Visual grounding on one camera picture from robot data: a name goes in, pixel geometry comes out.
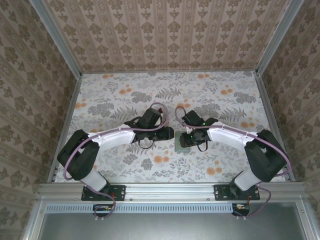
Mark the aluminium table side rail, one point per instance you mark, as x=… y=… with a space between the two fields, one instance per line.
x=69 y=112
x=271 y=112

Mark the grey green card holder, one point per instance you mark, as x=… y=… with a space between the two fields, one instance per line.
x=177 y=145

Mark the grey metal panel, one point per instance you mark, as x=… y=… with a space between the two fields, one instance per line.
x=170 y=227

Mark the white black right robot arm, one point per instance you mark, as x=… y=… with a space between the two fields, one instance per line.
x=225 y=136

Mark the black connector board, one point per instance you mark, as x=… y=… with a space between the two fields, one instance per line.
x=102 y=211
x=241 y=211

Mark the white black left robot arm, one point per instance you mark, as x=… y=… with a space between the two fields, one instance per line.
x=112 y=137

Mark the slanted aluminium frame post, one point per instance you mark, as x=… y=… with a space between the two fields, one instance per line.
x=59 y=40
x=276 y=37

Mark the thin aluminium table end rail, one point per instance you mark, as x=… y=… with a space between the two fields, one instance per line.
x=170 y=71

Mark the long aluminium mounting rail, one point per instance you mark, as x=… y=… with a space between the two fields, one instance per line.
x=170 y=191

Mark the aluminium lower frame profile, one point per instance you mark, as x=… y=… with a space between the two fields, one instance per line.
x=35 y=220
x=305 y=220

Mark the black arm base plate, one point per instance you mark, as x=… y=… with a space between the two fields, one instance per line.
x=221 y=193
x=120 y=192

